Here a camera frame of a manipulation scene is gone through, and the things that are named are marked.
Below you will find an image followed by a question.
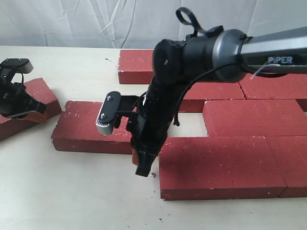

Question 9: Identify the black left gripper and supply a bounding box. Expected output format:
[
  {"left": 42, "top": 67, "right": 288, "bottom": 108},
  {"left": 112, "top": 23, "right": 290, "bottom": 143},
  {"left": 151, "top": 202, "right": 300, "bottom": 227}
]
[{"left": 0, "top": 73, "right": 49, "bottom": 123}]

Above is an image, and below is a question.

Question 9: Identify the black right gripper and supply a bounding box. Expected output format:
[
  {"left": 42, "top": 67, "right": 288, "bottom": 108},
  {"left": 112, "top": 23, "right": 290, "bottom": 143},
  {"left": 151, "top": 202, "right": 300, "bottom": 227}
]
[{"left": 126, "top": 110, "right": 172, "bottom": 177}]

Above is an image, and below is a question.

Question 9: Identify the red brick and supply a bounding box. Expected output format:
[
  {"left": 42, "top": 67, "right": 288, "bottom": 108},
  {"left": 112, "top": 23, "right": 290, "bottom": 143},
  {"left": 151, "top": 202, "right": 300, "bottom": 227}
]
[
  {"left": 266, "top": 136, "right": 307, "bottom": 198},
  {"left": 118, "top": 49, "right": 153, "bottom": 84},
  {"left": 51, "top": 101, "right": 136, "bottom": 166},
  {"left": 159, "top": 137, "right": 287, "bottom": 200},
  {"left": 0, "top": 77, "right": 62, "bottom": 142}
]

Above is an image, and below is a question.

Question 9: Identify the red brick being placed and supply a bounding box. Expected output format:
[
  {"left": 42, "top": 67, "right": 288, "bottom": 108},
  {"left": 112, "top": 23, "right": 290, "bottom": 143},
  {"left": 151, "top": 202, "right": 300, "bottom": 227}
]
[{"left": 179, "top": 82, "right": 245, "bottom": 113}]

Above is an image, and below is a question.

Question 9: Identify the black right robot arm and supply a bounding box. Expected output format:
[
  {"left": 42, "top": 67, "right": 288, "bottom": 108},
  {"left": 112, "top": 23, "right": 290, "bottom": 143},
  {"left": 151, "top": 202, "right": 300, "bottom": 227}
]
[{"left": 127, "top": 7, "right": 307, "bottom": 177}]

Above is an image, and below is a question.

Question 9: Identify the red brick right third row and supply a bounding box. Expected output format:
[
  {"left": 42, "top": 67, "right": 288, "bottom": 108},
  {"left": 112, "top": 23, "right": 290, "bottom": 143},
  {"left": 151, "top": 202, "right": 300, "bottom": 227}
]
[{"left": 202, "top": 99, "right": 307, "bottom": 137}]

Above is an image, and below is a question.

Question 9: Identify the red brick right second row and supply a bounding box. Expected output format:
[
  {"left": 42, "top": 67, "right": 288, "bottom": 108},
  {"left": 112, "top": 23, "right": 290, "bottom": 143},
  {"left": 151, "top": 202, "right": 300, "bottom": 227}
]
[{"left": 239, "top": 74, "right": 307, "bottom": 111}]

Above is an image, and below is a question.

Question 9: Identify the white fabric backdrop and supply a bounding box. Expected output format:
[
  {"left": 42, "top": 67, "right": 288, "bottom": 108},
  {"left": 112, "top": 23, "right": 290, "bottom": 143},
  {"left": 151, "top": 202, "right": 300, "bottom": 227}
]
[{"left": 0, "top": 0, "right": 307, "bottom": 49}]

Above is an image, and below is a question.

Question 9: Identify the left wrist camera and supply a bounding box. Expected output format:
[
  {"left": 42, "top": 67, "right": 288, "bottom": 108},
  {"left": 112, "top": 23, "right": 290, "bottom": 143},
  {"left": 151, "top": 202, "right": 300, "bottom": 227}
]
[{"left": 0, "top": 58, "right": 34, "bottom": 82}]

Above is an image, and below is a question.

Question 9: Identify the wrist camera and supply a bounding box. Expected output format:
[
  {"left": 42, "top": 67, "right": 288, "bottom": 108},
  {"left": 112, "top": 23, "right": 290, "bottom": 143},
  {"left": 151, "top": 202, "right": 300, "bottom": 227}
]
[
  {"left": 96, "top": 91, "right": 140, "bottom": 135},
  {"left": 0, "top": 58, "right": 34, "bottom": 82}
]

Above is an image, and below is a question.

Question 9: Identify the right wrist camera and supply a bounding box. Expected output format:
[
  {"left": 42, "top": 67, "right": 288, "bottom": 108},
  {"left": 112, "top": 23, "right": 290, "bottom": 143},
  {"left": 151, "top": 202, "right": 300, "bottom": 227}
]
[{"left": 96, "top": 91, "right": 140, "bottom": 135}]

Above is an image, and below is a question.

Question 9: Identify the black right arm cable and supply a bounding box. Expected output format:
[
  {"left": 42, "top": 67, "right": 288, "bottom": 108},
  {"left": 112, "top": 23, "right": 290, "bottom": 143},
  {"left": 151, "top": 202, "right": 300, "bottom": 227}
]
[{"left": 172, "top": 6, "right": 243, "bottom": 127}]

